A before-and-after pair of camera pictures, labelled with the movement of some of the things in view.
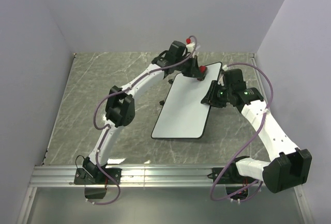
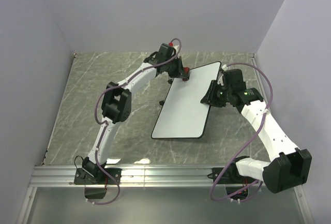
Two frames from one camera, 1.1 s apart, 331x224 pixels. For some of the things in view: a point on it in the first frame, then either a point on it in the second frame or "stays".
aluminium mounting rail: [132, 176] stays
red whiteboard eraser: [202, 69] -> [186, 70]
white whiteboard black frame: [182, 115] stays
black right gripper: [208, 98] stays
